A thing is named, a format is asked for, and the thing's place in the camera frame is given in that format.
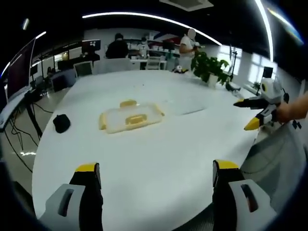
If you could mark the small black monitor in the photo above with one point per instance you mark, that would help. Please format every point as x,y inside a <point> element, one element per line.
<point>268,72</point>

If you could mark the white slatted chair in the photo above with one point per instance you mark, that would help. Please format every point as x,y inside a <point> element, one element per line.
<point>153,63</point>

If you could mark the grey cloth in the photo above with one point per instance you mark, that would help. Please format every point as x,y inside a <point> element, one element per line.
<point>276,158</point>

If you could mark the black tripod stand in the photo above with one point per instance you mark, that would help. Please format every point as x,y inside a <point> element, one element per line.
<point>233,62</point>

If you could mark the storage shelf with boxes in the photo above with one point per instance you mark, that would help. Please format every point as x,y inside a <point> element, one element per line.
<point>158,49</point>

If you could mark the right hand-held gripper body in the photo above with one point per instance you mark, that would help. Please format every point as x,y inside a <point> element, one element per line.
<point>272,91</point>

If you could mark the dark object on table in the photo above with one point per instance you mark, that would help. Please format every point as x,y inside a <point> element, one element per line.
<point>232,87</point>

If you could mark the green potted plant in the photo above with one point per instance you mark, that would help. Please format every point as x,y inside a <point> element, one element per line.
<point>210,66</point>

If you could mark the black cloth lump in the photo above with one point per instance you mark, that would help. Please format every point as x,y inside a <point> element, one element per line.
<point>61,123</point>

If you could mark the long curved ceiling light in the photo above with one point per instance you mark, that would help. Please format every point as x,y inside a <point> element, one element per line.
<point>265,29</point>
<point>154,17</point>

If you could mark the black white yellow gripper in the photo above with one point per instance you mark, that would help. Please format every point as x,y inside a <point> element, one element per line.
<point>180,69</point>

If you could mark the large dark monitor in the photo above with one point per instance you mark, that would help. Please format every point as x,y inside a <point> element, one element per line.
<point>20,69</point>

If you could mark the ceiling air vent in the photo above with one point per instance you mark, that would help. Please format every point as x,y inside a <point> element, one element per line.
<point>186,4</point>

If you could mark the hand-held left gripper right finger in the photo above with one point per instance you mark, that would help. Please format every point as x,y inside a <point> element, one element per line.
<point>235,199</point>

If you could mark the clear box with yellow buckle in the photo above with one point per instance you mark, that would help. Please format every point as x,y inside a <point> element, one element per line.
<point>131,120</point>

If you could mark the white mesh chair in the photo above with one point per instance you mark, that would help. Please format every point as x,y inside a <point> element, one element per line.
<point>83,68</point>

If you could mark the black wall screen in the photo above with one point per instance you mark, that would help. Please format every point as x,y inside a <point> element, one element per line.
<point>91,47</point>

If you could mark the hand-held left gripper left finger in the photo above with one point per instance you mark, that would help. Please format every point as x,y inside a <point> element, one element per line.
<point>72,199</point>

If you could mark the person's right hand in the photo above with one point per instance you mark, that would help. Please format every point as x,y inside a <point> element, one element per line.
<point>284,111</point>

